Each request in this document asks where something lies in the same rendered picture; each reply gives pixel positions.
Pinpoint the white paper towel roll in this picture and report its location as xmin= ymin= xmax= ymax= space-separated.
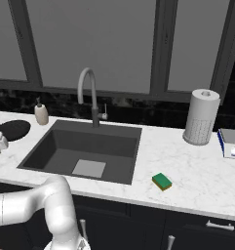
xmin=182 ymin=88 xmax=221 ymax=146

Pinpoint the beige soap dispenser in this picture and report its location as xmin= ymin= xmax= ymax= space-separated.
xmin=33 ymin=97 xmax=50 ymax=126

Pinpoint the grey curved tap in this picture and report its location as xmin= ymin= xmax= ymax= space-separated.
xmin=77 ymin=66 xmax=109 ymax=129

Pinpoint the dark drawer front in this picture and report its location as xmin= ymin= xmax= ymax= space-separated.
xmin=164 ymin=210 xmax=235 ymax=242

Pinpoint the dark grey sink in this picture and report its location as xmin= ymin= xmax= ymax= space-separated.
xmin=17 ymin=119 xmax=143 ymax=186

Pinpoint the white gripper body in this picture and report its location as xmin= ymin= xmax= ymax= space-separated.
xmin=0 ymin=136 xmax=10 ymax=153

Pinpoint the blue and white box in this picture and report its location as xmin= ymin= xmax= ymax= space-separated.
xmin=216 ymin=128 xmax=235 ymax=160

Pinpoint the black pan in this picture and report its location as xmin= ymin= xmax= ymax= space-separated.
xmin=0 ymin=119 xmax=32 ymax=158

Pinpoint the silver cupboard door handle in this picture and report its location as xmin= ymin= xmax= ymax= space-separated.
xmin=167 ymin=234 xmax=176 ymax=250
xmin=79 ymin=219 xmax=88 ymax=242

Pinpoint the silver drawer handle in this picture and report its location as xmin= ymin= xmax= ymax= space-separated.
xmin=205 ymin=220 xmax=235 ymax=231

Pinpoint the green and yellow sponge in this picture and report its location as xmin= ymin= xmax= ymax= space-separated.
xmin=151 ymin=172 xmax=174 ymax=192

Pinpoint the dark cupboard door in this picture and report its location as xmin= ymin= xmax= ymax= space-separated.
xmin=161 ymin=226 xmax=235 ymax=250
xmin=73 ymin=204 xmax=166 ymax=250

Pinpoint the grey framed window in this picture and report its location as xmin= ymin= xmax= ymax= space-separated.
xmin=0 ymin=0 xmax=235 ymax=104

